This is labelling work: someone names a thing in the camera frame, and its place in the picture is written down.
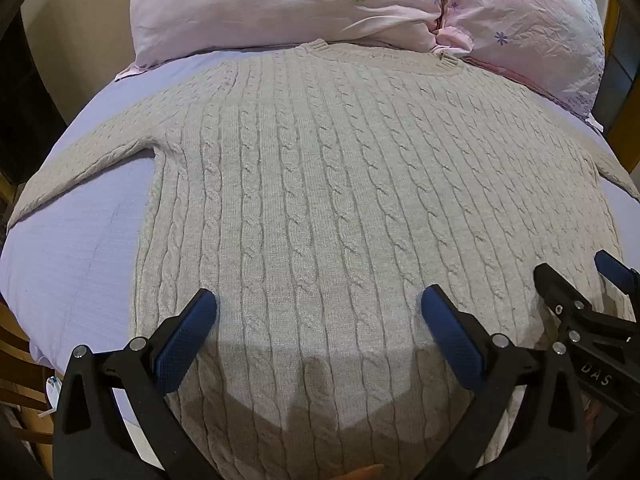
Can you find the lavender bed sheet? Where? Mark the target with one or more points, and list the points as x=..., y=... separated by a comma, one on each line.
x=80, y=270

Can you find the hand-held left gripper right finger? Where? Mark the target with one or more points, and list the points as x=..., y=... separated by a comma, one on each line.
x=451, y=336

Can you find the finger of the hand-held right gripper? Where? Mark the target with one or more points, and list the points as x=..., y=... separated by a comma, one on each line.
x=614, y=268
x=555, y=287

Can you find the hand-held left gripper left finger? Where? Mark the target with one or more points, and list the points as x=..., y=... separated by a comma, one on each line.
x=186, y=332

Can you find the wooden bed frame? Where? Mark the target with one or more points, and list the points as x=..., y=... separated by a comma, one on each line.
x=622, y=85

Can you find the wooden chair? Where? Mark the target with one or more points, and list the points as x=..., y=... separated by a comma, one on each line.
x=22, y=390

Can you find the pink floral pillow, left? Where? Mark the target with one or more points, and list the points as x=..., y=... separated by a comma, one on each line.
x=300, y=5

